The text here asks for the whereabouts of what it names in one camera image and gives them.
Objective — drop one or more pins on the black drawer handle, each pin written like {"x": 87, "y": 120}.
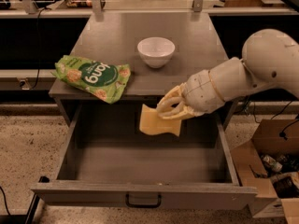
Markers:
{"x": 143, "y": 203}

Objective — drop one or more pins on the cardboard box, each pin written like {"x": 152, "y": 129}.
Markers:
{"x": 272, "y": 137}

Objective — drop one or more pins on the grey open top drawer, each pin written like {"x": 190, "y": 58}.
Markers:
{"x": 105, "y": 157}

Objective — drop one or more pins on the grey cabinet counter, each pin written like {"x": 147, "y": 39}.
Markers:
{"x": 114, "y": 39}

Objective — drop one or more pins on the green snack bag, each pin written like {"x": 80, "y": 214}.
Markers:
{"x": 104, "y": 81}

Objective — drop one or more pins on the bottle in box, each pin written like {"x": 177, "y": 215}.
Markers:
{"x": 271, "y": 163}

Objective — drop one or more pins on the white ceramic bowl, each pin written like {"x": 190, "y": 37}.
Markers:
{"x": 156, "y": 52}

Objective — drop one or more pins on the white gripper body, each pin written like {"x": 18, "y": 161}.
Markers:
{"x": 199, "y": 91}

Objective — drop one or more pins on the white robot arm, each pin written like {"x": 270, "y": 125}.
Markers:
{"x": 270, "y": 59}

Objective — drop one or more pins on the yellow sponge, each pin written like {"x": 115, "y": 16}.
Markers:
{"x": 151, "y": 124}

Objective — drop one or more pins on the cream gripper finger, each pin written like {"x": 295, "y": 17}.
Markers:
{"x": 173, "y": 97}
{"x": 180, "y": 112}

